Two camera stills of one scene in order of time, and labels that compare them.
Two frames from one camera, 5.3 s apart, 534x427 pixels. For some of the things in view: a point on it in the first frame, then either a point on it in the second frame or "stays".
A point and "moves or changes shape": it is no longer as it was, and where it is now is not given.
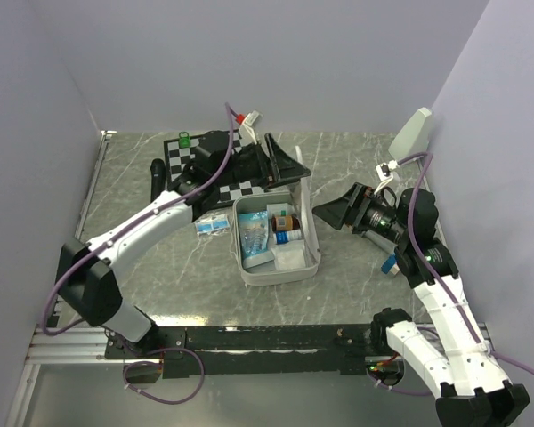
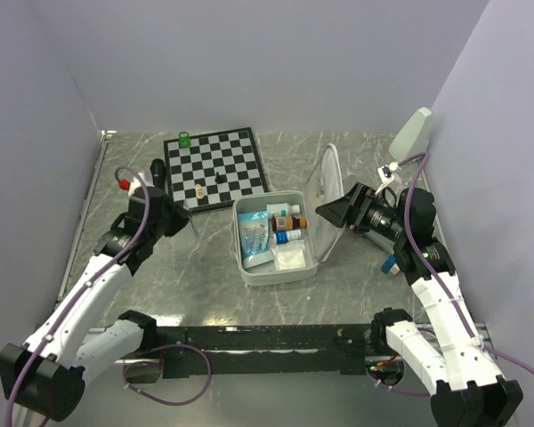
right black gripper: (351, 208) stays
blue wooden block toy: (388, 263) stays
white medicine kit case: (275, 237) moves or changes shape
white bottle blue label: (284, 237) stays
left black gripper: (283, 168) → (181, 215)
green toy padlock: (184, 142) stays
